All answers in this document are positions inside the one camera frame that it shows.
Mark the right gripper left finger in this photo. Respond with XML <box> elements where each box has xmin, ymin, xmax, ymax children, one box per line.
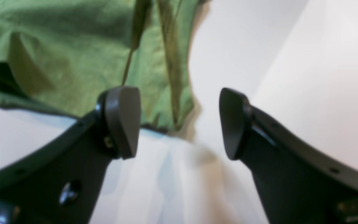
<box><xmin>0</xmin><ymin>86</ymin><xmax>141</xmax><ymax>224</ymax></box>

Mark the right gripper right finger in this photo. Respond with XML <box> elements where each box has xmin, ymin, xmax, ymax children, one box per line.
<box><xmin>219</xmin><ymin>88</ymin><xmax>358</xmax><ymax>224</ymax></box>

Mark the green t-shirt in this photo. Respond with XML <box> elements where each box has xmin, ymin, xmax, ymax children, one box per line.
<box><xmin>0</xmin><ymin>0</ymin><xmax>203</xmax><ymax>130</ymax></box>

